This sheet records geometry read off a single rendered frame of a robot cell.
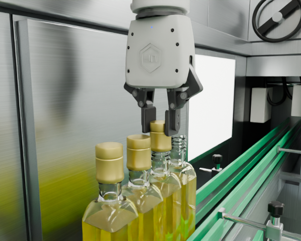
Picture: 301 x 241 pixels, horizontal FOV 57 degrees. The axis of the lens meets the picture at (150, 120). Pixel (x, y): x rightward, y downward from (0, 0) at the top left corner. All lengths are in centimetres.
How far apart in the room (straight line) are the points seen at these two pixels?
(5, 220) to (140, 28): 33
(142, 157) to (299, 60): 110
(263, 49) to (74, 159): 111
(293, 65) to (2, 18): 118
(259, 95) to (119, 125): 109
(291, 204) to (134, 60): 122
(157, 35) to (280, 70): 104
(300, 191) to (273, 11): 82
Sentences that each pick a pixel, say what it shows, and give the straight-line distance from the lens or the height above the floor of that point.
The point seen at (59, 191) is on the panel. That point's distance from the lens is 47.
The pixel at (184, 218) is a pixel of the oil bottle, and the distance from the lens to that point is 51.
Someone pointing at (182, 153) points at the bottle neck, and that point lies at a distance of 49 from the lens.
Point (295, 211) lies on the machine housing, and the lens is 152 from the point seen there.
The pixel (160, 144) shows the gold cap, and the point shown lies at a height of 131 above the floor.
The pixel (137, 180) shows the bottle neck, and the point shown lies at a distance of 39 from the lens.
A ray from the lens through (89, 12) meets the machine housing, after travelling 51.
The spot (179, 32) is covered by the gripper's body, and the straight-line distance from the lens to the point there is 39.
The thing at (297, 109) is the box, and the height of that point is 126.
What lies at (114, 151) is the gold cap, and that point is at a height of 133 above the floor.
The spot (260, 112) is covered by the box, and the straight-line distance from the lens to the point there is 154.
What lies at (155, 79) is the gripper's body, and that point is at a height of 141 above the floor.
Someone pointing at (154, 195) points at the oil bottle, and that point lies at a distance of 40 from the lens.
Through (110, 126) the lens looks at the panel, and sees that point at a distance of 53.
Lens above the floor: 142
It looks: 9 degrees down
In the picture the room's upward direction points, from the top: straight up
